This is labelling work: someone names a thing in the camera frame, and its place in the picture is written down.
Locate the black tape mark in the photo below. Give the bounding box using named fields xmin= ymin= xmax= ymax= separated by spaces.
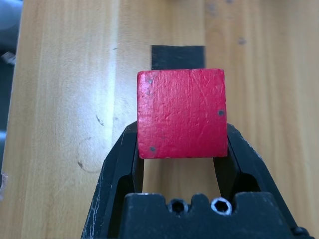
xmin=151 ymin=45 xmax=206 ymax=71

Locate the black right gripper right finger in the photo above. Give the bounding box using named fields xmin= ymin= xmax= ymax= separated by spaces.
xmin=213 ymin=123 xmax=300 ymax=232

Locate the red wooden block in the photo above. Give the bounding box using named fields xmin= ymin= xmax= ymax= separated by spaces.
xmin=137 ymin=68 xmax=229 ymax=160

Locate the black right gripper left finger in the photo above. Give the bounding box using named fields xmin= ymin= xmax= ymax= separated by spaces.
xmin=81 ymin=121 xmax=145 ymax=239

